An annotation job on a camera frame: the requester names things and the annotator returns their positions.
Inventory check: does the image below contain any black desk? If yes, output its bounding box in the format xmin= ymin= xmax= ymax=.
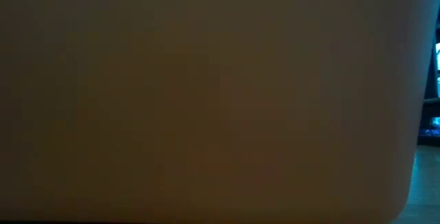
xmin=417 ymin=96 xmax=440 ymax=146

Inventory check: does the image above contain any orange plastic bin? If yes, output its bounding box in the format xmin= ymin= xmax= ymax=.
xmin=0 ymin=0 xmax=440 ymax=223

